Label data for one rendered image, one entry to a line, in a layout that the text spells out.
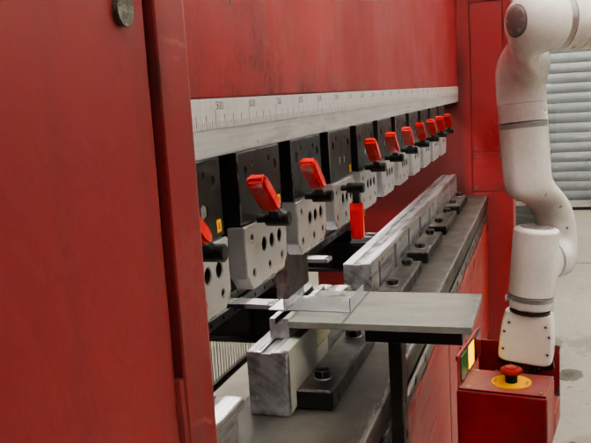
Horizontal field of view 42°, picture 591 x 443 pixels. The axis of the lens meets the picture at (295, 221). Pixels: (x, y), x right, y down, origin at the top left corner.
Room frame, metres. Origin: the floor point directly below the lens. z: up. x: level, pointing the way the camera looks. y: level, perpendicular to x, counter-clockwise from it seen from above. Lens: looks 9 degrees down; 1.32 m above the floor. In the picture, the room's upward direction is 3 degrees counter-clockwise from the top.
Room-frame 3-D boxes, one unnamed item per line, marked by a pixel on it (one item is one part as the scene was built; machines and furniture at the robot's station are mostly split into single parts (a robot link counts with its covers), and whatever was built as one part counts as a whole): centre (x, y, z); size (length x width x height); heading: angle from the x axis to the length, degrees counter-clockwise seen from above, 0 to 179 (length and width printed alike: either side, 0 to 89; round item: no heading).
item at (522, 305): (1.45, -0.44, 0.91); 0.09 x 0.08 x 0.03; 65
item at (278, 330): (1.21, 0.00, 0.98); 0.20 x 0.03 x 0.03; 162
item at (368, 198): (1.54, -0.11, 1.18); 0.15 x 0.09 x 0.17; 162
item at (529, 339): (1.45, -0.44, 0.85); 0.10 x 0.07 x 0.11; 65
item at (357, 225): (1.31, -0.10, 1.12); 0.04 x 0.02 x 0.10; 72
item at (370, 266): (2.39, -0.38, 0.92); 1.67 x 0.06 x 0.10; 162
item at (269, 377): (1.24, -0.01, 0.92); 0.39 x 0.06 x 0.10; 162
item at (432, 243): (2.12, -0.36, 0.89); 0.30 x 0.05 x 0.03; 162
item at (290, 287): (1.19, 0.01, 1.05); 0.10 x 0.02 x 0.10; 162
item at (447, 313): (1.14, -0.13, 1.00); 0.26 x 0.18 x 0.01; 72
